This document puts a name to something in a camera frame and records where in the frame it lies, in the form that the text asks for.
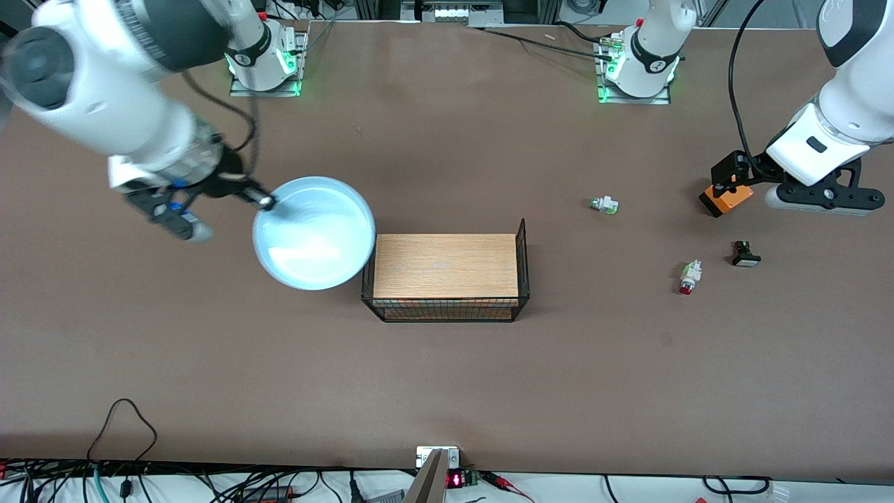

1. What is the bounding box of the light blue round plate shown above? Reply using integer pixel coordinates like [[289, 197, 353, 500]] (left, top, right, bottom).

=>
[[251, 176, 376, 291]]

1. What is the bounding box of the wooden board in basket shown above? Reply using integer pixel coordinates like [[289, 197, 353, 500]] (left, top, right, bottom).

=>
[[373, 233, 520, 300]]

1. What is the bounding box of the small silver mounting box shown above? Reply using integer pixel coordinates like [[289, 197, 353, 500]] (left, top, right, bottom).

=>
[[417, 446, 461, 469]]

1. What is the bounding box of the grey metal bar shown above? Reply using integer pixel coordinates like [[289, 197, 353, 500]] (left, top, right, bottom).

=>
[[404, 449, 449, 503]]

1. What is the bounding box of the red test lead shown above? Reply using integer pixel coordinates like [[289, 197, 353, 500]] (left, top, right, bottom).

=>
[[488, 473, 536, 503]]

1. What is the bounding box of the orange button enclosure box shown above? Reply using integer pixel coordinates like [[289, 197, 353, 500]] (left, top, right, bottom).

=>
[[698, 182, 756, 219]]

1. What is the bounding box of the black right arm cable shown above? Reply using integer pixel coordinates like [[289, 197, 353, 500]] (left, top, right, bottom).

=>
[[183, 70, 261, 175]]

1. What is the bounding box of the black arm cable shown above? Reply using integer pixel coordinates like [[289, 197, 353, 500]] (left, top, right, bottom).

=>
[[183, 70, 261, 175], [728, 0, 769, 172]]

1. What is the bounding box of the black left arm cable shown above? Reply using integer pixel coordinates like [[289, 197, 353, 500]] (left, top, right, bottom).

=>
[[728, 0, 769, 172]]

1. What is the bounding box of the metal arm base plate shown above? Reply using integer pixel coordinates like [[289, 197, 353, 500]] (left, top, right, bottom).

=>
[[595, 31, 673, 105], [229, 28, 308, 99]]

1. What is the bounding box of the black wire mesh basket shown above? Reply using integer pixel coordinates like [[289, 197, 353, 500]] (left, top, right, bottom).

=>
[[360, 218, 531, 323]]

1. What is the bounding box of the thin black looped cable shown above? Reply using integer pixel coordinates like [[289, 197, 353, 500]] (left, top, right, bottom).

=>
[[87, 398, 158, 465]]

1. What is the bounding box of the black cable on table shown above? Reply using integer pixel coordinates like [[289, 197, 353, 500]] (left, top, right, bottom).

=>
[[482, 21, 615, 60]]

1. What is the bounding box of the teal cable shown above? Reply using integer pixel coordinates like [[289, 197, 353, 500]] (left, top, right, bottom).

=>
[[82, 462, 111, 503]]

